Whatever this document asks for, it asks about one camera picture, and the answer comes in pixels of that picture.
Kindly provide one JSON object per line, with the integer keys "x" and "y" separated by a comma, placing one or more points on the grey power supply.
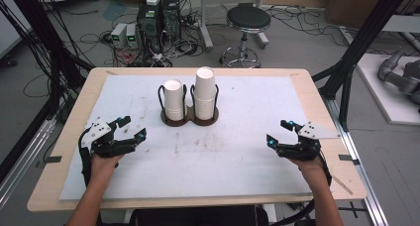
{"x": 131, "y": 36}
{"x": 118, "y": 36}

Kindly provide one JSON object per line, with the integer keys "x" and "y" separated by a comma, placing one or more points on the aluminium floor rail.
{"x": 363, "y": 173}
{"x": 23, "y": 166}

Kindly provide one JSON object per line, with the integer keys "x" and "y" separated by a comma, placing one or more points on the white platform board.
{"x": 389, "y": 103}

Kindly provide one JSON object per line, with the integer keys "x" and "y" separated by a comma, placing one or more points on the grey desk leg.
{"x": 262, "y": 37}
{"x": 204, "y": 24}

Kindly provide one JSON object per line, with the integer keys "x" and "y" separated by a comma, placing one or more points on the thin wooden stick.
{"x": 341, "y": 185}

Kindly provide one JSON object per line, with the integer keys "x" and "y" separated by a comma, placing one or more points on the person's left hand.
{"x": 104, "y": 168}

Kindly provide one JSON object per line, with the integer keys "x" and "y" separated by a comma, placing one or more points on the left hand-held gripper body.
{"x": 104, "y": 145}

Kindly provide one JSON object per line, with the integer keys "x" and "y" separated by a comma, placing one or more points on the person's right hand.
{"x": 308, "y": 171}

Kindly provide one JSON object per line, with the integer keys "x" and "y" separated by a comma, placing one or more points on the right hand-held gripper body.
{"x": 305, "y": 146}

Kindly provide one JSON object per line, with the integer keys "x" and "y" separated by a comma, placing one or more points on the brown cardboard box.
{"x": 353, "y": 6}

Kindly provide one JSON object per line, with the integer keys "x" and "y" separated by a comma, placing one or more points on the black metal frame post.
{"x": 49, "y": 37}
{"x": 360, "y": 44}

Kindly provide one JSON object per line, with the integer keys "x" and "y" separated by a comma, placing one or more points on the person's black clothing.
{"x": 198, "y": 216}

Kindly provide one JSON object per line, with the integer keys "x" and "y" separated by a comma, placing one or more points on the black computer tower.
{"x": 171, "y": 18}
{"x": 150, "y": 24}

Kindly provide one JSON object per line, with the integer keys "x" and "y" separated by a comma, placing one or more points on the white foam mat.
{"x": 231, "y": 166}

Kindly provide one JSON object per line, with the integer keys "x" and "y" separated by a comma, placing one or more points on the light wooden table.
{"x": 49, "y": 186}

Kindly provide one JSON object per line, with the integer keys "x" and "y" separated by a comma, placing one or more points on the short stack of white cups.
{"x": 174, "y": 98}

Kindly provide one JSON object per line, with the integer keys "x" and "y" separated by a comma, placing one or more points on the tall stack of white cups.
{"x": 204, "y": 93}

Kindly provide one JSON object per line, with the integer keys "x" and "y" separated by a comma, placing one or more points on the black round stool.
{"x": 248, "y": 18}

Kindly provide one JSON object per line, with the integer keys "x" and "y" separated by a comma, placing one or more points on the black tape strip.
{"x": 52, "y": 159}
{"x": 348, "y": 158}

